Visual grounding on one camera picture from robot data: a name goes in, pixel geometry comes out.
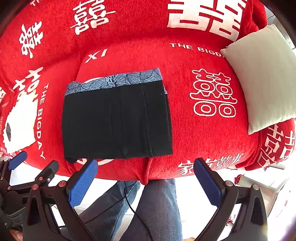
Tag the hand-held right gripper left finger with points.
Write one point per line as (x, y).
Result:
(83, 183)

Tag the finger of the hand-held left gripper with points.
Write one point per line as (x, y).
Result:
(47, 171)
(17, 160)

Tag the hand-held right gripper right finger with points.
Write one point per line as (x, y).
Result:
(207, 183)

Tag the black pants with blue waistband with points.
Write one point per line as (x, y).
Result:
(104, 127)

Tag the small black object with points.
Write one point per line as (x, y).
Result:
(8, 132)

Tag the red tassel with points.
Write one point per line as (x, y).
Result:
(239, 179)

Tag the person's left leg in jeans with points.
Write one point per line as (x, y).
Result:
(108, 208)

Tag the person's leg in jeans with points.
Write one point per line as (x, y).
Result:
(159, 208)
(108, 208)

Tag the red printed sofa cover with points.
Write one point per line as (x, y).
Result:
(196, 139)

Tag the person's right leg in jeans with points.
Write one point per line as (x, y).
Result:
(159, 208)

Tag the white cushion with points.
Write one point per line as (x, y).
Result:
(261, 76)

